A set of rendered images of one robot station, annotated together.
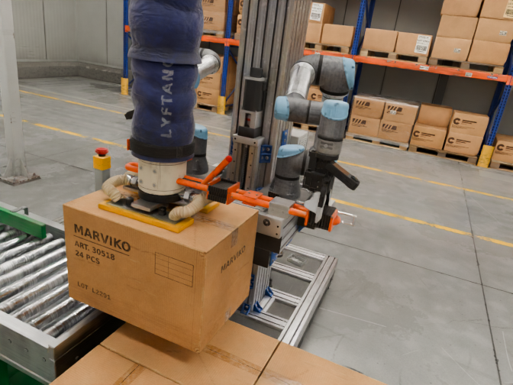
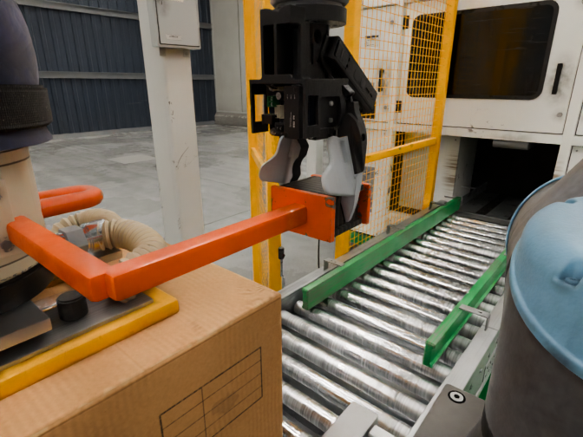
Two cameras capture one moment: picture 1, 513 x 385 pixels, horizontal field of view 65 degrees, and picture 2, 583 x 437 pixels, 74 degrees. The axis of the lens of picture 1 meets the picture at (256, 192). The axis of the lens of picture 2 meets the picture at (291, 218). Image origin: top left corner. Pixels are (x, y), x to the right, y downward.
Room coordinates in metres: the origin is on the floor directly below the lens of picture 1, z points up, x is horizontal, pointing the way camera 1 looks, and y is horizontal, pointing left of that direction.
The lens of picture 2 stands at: (1.85, 0.11, 1.34)
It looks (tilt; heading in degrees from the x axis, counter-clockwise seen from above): 19 degrees down; 109
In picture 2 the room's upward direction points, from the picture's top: straight up
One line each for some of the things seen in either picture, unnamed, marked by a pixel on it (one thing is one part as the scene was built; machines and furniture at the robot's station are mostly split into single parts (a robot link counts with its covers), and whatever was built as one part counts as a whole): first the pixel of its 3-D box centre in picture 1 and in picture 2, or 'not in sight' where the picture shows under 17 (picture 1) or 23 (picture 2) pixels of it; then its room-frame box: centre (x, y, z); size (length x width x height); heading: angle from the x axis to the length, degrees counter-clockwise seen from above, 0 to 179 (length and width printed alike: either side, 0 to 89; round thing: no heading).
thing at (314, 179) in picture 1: (321, 171); not in sight; (1.19, -0.19, 1.35); 0.09 x 0.08 x 0.12; 69
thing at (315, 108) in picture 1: (327, 114); not in sight; (1.29, -0.19, 1.50); 0.11 x 0.11 x 0.08; 83
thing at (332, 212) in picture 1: (321, 217); not in sight; (1.17, -0.21, 1.20); 0.08 x 0.07 x 0.05; 69
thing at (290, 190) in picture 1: (285, 183); not in sight; (1.78, -0.13, 1.09); 0.15 x 0.15 x 0.10
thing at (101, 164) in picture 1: (103, 237); not in sight; (2.11, 0.87, 0.50); 0.07 x 0.07 x 1.00; 68
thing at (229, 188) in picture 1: (223, 190); not in sight; (1.30, 0.11, 1.20); 0.10 x 0.08 x 0.06; 159
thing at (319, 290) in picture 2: not in sight; (396, 234); (1.76, 2.03, 0.60); 1.60 x 0.10 x 0.09; 68
